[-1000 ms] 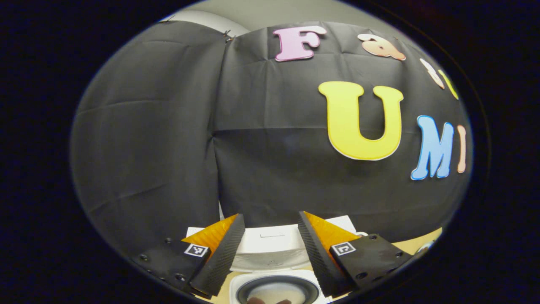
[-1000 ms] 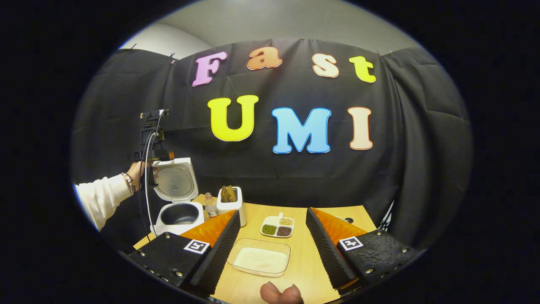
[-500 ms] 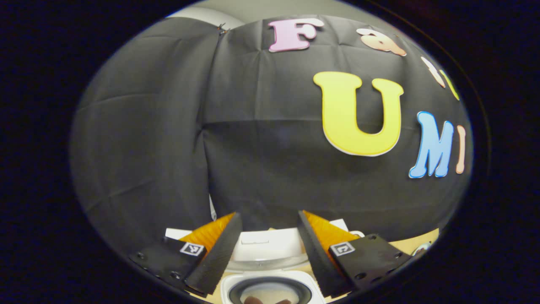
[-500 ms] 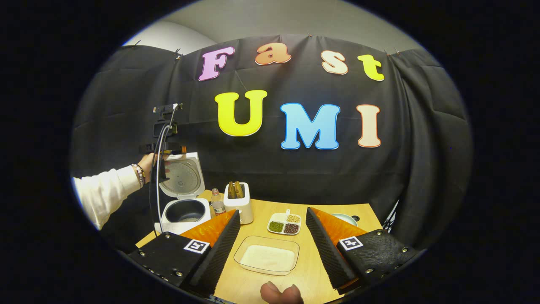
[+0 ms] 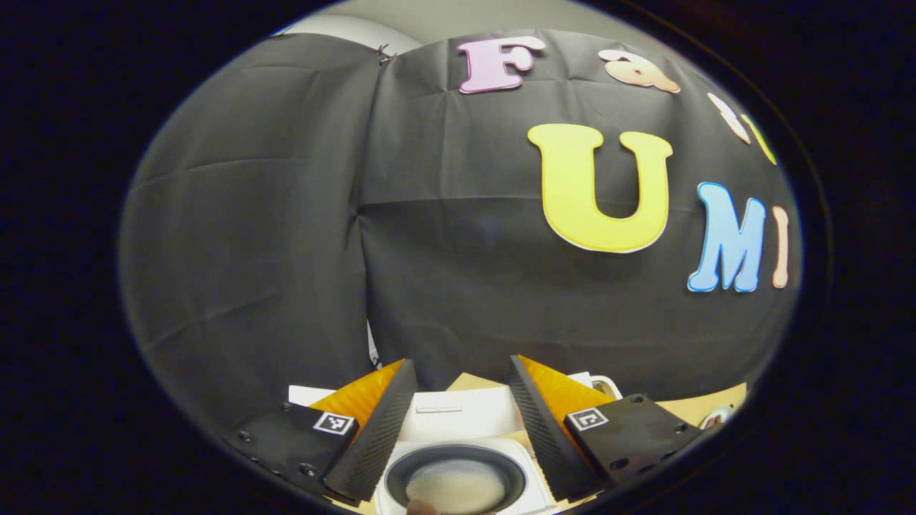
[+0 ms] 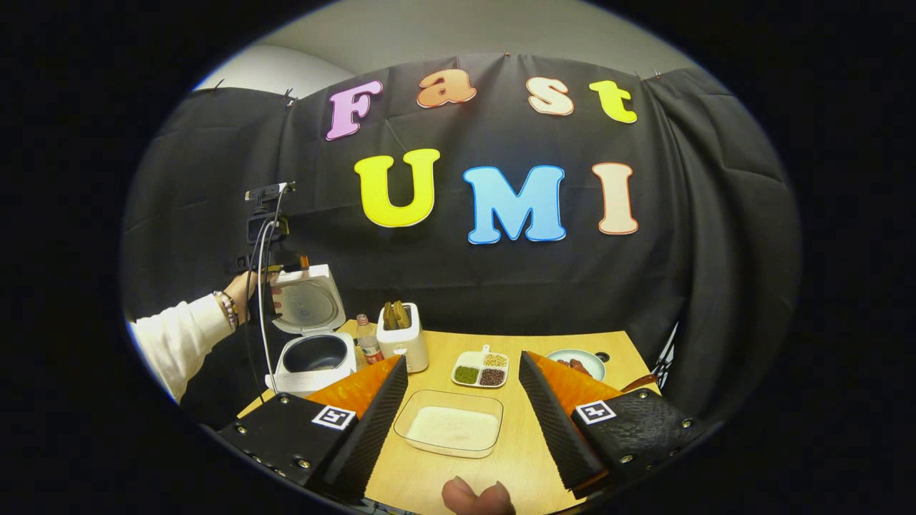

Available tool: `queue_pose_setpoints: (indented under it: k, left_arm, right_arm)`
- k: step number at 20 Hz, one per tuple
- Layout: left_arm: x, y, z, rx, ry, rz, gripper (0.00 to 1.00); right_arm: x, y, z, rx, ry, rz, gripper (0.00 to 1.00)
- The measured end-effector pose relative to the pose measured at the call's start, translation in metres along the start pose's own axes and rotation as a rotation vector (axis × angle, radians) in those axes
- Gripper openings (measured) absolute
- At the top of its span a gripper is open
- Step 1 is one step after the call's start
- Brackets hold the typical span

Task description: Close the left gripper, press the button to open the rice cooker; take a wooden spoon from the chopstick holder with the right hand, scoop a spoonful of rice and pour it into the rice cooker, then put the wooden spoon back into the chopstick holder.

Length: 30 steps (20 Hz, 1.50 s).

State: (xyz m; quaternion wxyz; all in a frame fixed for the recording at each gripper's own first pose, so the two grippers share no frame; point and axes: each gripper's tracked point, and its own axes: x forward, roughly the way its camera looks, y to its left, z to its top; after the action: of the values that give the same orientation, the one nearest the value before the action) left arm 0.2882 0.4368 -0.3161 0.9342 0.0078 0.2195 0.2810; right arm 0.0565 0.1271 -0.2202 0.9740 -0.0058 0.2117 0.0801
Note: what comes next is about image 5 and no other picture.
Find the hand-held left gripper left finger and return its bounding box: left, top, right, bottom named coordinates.
left=222, top=358, right=419, bottom=501

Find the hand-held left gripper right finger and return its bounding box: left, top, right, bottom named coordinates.
left=509, top=355, right=706, bottom=502

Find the white chopstick holder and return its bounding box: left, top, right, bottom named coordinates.
left=569, top=371, right=624, bottom=403

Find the white rice cooker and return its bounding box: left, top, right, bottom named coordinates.
left=288, top=383, right=567, bottom=515

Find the pile of white rice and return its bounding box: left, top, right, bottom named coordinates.
left=406, top=458, right=506, bottom=515

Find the black backdrop cloth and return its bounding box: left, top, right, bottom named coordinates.
left=118, top=30, right=804, bottom=437

